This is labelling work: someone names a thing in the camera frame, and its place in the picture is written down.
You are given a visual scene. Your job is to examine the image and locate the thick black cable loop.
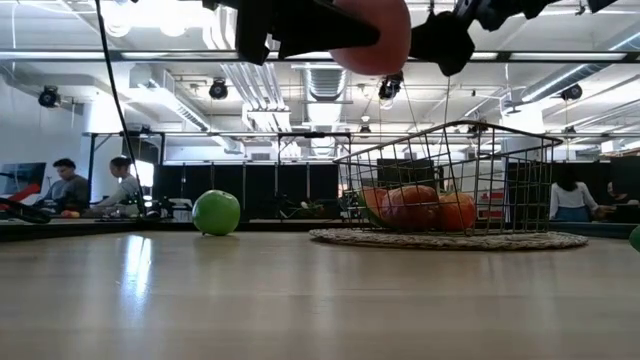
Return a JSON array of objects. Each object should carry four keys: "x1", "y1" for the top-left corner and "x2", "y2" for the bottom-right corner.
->
[{"x1": 0, "y1": 196, "x2": 52, "y2": 225}]

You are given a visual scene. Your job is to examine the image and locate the dark monitor screen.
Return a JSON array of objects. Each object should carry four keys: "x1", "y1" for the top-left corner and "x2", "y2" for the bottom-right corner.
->
[{"x1": 0, "y1": 162, "x2": 47, "y2": 199}]

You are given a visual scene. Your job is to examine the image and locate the round woven placemat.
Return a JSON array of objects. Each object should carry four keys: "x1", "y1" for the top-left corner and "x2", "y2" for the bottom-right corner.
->
[{"x1": 308, "y1": 227, "x2": 590, "y2": 252}]

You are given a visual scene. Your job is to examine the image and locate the wire mesh basket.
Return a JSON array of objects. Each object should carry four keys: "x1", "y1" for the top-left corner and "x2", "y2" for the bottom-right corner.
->
[{"x1": 333, "y1": 119, "x2": 565, "y2": 236}]

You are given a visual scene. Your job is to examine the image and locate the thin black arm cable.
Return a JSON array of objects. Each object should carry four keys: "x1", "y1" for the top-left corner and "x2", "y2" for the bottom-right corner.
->
[{"x1": 93, "y1": 0, "x2": 147, "y2": 217}]

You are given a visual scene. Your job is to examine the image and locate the person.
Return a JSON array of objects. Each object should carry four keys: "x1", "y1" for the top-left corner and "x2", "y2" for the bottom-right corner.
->
[
  {"x1": 606, "y1": 180, "x2": 634, "y2": 207},
  {"x1": 92, "y1": 155, "x2": 146, "y2": 216},
  {"x1": 548, "y1": 164, "x2": 601, "y2": 223},
  {"x1": 34, "y1": 157, "x2": 91, "y2": 216}
]

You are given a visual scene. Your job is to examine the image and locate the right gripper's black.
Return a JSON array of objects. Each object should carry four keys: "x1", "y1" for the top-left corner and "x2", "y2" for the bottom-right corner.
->
[{"x1": 408, "y1": 0, "x2": 619, "y2": 78}]

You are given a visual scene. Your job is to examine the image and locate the black background rig frame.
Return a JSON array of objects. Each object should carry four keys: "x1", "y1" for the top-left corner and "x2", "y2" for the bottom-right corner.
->
[{"x1": 81, "y1": 129, "x2": 167, "y2": 221}]

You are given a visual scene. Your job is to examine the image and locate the silver ribbed ventilation duct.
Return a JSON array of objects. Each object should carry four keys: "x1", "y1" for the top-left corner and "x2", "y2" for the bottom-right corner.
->
[{"x1": 302, "y1": 67, "x2": 349, "y2": 104}]

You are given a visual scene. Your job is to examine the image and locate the toy watermelon slice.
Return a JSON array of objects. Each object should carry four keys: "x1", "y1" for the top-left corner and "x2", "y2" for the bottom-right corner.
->
[{"x1": 357, "y1": 186, "x2": 396, "y2": 229}]

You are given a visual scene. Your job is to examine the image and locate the black partition panels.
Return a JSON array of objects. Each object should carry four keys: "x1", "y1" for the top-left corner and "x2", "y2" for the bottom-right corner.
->
[{"x1": 152, "y1": 160, "x2": 341, "y2": 222}]

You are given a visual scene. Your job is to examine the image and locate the black ceiling-mounted camera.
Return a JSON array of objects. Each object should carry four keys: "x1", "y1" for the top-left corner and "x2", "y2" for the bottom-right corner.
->
[
  {"x1": 208, "y1": 77, "x2": 230, "y2": 101},
  {"x1": 559, "y1": 83, "x2": 584, "y2": 103},
  {"x1": 377, "y1": 71, "x2": 405, "y2": 101},
  {"x1": 37, "y1": 84, "x2": 61, "y2": 109}
]

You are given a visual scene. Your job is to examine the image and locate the red-orange toy mango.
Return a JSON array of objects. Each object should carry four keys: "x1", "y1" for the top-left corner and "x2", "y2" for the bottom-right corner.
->
[{"x1": 329, "y1": 0, "x2": 412, "y2": 76}]

